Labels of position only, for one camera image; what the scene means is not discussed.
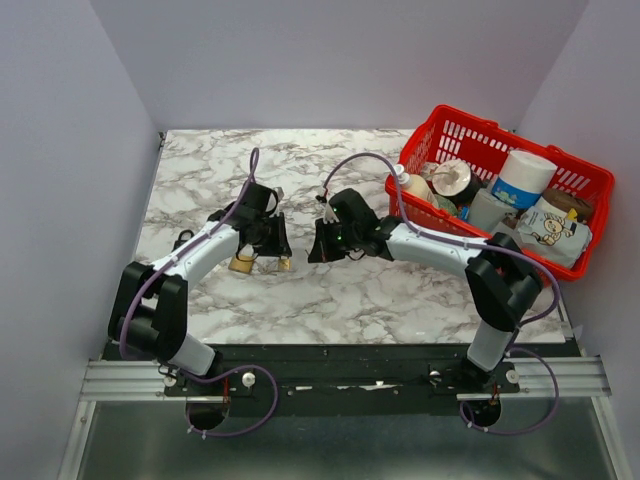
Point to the white round lid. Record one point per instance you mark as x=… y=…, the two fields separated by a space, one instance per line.
x=456 y=181

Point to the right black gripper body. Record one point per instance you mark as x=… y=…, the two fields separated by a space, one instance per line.
x=331 y=242

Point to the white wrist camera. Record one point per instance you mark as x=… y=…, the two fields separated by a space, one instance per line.
x=329 y=215
x=275 y=197

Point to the grey paper cup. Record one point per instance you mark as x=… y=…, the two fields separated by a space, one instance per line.
x=486 y=211

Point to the white printed bag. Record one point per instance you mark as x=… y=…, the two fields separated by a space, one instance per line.
x=553 y=237

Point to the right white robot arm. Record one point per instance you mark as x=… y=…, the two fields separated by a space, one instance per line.
x=503 y=284

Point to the small brass padlock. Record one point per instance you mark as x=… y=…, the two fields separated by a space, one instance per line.
x=284 y=264

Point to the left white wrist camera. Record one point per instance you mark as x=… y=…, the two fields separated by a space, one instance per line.
x=275 y=197

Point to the red plastic basket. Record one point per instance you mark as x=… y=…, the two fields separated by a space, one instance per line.
x=450 y=133

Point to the white toilet paper roll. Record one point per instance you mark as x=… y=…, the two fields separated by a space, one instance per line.
x=523 y=178

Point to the white lotion bottle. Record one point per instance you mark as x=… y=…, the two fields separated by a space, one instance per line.
x=415 y=185

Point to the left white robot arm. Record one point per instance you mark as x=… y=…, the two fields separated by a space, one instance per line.
x=149 y=315

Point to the brown round container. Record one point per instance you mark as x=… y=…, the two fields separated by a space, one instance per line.
x=566 y=202

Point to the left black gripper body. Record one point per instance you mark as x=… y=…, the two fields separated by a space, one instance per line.
x=271 y=237

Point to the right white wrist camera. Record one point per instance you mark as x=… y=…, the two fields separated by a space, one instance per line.
x=329 y=215

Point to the black padlock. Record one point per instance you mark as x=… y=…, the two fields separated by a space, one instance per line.
x=183 y=237

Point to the large brass padlock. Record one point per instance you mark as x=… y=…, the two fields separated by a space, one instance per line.
x=241 y=263

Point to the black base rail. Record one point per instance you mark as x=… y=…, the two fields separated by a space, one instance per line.
x=345 y=380

